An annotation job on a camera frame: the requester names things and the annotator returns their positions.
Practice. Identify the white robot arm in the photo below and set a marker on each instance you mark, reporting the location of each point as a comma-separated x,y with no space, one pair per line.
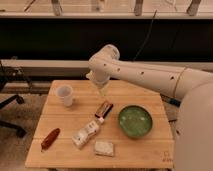
193,149

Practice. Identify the green ceramic bowl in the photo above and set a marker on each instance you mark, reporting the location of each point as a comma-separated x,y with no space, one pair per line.
135,121

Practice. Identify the brown candy bar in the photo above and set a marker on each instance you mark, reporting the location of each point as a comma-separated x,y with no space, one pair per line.
104,109

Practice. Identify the white grey sponge block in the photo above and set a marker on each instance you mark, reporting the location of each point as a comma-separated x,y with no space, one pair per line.
104,148

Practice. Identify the blue power box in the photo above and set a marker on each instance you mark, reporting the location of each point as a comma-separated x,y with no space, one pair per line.
174,102

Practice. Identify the red brown sausage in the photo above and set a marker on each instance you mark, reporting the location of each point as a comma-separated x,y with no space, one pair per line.
49,139

